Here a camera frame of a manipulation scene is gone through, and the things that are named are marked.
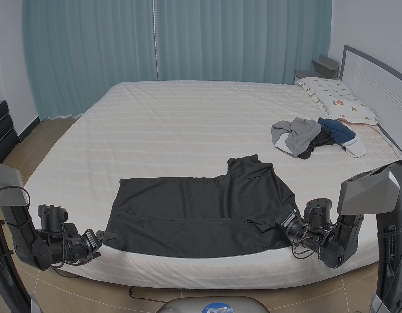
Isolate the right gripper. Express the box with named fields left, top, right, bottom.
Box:
left=275, top=209, right=310, bottom=244

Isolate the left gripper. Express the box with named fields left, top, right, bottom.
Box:
left=78, top=229, right=119, bottom=259

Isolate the black T-shirt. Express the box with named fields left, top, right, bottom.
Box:
left=105, top=155, right=302, bottom=259

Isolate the white garment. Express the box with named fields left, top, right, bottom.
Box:
left=274, top=136, right=290, bottom=152

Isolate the black garment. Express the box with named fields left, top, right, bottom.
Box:
left=299, top=127, right=335, bottom=160

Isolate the light grey garment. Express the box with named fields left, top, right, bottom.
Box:
left=271, top=117, right=322, bottom=157

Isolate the dark blue garment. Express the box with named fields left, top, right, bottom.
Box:
left=317, top=117, right=356, bottom=144

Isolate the white printed pillow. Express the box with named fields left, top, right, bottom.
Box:
left=295, top=77, right=381, bottom=125

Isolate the bed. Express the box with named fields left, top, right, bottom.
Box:
left=23, top=44, right=402, bottom=289

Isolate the grey bedside table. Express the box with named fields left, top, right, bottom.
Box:
left=294, top=54, right=340, bottom=81

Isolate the blue-green curtain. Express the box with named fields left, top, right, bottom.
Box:
left=22, top=0, right=157, bottom=121
left=153, top=0, right=332, bottom=85

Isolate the black cable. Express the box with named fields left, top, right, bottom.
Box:
left=128, top=286, right=167, bottom=304
left=0, top=185, right=30, bottom=208

